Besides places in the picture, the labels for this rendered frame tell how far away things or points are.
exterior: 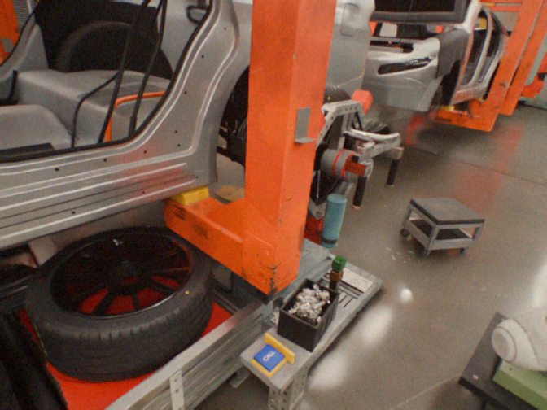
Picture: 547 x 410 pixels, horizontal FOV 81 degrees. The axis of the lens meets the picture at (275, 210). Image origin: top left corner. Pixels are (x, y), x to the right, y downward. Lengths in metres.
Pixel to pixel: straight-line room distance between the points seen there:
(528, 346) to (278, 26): 1.19
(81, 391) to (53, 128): 1.21
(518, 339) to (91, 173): 1.46
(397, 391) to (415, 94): 3.10
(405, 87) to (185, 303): 3.35
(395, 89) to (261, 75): 3.10
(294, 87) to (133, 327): 0.87
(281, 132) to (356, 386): 1.20
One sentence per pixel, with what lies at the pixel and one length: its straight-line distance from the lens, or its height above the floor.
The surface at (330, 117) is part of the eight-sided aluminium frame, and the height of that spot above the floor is 1.08.
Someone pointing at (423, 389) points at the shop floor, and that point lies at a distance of 1.81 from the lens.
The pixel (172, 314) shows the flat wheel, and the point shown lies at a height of 0.50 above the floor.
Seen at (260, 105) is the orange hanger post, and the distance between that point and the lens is 0.96.
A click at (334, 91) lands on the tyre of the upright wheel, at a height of 1.16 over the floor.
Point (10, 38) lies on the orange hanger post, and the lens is 3.37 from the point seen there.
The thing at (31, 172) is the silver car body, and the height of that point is 0.95.
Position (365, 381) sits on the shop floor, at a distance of 1.72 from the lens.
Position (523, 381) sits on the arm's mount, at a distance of 1.54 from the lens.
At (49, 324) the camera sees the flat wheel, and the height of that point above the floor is 0.50.
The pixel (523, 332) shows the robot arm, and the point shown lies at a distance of 1.34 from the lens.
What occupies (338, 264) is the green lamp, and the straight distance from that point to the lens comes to 1.20.
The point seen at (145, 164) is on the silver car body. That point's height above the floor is 0.91.
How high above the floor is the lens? 1.35
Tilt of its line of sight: 28 degrees down
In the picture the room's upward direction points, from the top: 5 degrees clockwise
